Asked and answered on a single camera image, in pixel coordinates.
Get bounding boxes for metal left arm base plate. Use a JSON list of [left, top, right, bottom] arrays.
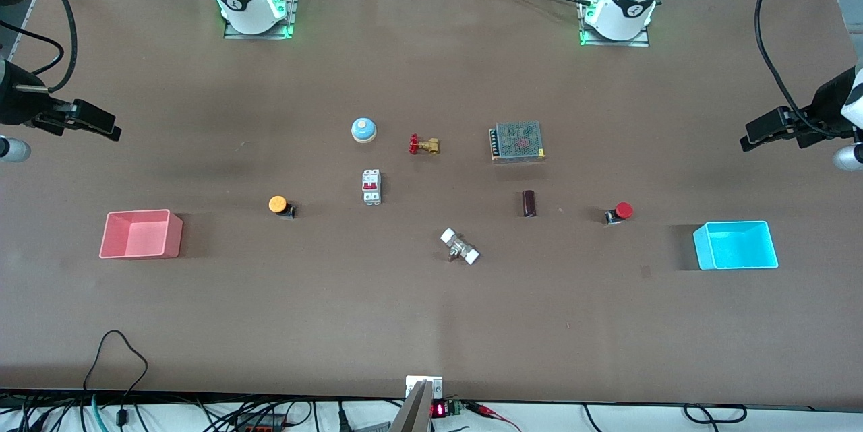
[[578, 0, 651, 48]]

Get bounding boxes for metal valve with white caps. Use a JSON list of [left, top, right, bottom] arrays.
[[440, 228, 481, 266]]

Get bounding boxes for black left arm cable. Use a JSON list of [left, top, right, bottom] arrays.
[[754, 0, 863, 137]]

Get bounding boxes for black power strip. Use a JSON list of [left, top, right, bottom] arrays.
[[228, 412, 288, 432]]

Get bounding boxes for pink plastic bin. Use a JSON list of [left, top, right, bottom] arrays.
[[99, 209, 183, 259]]

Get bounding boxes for black looped cable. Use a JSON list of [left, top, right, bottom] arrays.
[[82, 330, 149, 427]]

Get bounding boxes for black coiled cable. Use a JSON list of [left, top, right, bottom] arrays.
[[683, 403, 748, 425]]

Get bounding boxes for green cable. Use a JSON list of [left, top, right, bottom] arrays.
[[90, 393, 111, 432]]

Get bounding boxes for cyan plastic bin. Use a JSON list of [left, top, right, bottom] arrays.
[[693, 220, 779, 271]]

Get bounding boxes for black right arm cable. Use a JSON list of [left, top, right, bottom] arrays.
[[0, 0, 79, 93]]

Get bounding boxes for red clip lead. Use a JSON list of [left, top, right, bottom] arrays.
[[465, 402, 522, 432]]

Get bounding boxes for metal mesh power supply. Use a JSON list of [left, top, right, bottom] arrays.
[[489, 121, 546, 163]]

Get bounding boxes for white bracket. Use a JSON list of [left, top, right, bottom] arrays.
[[405, 375, 444, 398]]

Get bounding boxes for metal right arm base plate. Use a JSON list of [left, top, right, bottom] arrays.
[[222, 0, 301, 40]]

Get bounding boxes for grey metal bar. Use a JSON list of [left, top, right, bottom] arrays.
[[389, 380, 433, 432]]

